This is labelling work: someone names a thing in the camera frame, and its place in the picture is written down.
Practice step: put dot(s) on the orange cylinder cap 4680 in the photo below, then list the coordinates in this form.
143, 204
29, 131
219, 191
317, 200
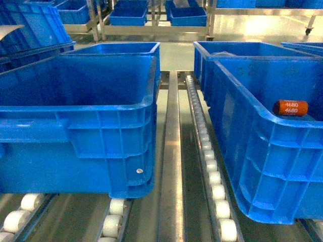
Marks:
290, 107

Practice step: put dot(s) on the blue bin behind left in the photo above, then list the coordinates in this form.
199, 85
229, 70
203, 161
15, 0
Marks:
127, 48

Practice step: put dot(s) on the blue bin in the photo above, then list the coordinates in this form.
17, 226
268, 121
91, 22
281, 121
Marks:
79, 124
127, 48
205, 52
274, 162

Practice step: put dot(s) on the blue bin left front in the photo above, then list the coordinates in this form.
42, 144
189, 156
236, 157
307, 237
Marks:
79, 124

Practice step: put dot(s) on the blue bin behind right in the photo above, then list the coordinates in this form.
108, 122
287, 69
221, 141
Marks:
205, 52

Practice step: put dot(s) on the white roller track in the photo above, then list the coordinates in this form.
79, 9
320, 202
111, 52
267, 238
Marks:
224, 223

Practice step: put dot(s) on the blue bin right front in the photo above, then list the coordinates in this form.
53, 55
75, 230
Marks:
274, 162

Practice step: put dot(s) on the tilted blue crate left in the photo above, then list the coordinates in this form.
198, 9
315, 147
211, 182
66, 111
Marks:
41, 34

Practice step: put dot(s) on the steel divider rail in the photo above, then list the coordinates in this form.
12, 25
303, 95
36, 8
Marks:
171, 221

